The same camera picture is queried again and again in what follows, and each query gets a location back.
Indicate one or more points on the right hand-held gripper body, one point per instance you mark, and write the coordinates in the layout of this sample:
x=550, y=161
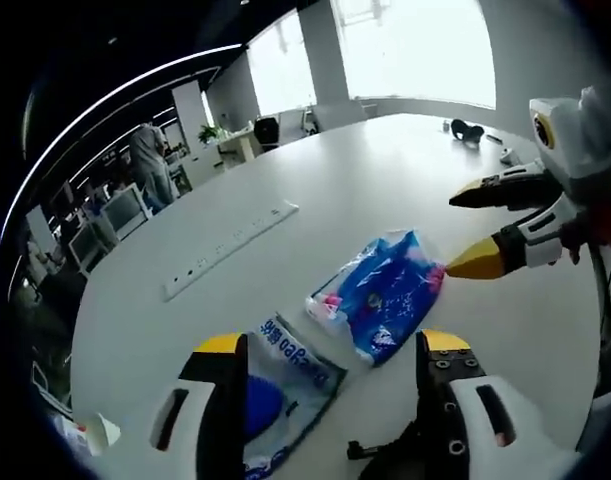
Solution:
x=580, y=140

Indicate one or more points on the blue plastic packet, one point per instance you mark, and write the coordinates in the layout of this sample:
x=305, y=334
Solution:
x=385, y=295

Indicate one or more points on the white inset socket panel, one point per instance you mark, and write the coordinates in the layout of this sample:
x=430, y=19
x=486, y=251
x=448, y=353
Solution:
x=230, y=247

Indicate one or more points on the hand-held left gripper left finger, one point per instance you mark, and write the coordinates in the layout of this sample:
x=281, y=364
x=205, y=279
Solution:
x=225, y=400

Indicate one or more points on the black headset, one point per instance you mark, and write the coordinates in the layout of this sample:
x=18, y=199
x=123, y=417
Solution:
x=466, y=131

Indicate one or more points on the white paper cup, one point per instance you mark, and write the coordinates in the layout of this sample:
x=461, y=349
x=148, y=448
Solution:
x=102, y=432

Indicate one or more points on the black office chair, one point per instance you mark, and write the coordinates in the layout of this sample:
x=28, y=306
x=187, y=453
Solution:
x=267, y=132

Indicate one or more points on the small white device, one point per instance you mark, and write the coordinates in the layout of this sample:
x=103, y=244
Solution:
x=510, y=156

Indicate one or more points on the long ceiling light strip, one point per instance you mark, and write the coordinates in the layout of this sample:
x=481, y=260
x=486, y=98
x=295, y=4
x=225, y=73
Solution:
x=110, y=95

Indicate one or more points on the green potted plant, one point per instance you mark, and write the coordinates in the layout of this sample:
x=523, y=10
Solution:
x=208, y=134

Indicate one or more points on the person's right hand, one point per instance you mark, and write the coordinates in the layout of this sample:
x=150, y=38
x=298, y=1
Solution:
x=582, y=232

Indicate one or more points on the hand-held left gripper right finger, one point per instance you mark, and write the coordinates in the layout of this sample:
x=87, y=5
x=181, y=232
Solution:
x=445, y=400

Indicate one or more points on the white table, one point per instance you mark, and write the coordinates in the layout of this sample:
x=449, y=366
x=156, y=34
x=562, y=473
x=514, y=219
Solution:
x=335, y=190

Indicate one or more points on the white and blue bag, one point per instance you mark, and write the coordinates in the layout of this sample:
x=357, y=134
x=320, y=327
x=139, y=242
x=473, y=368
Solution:
x=290, y=380

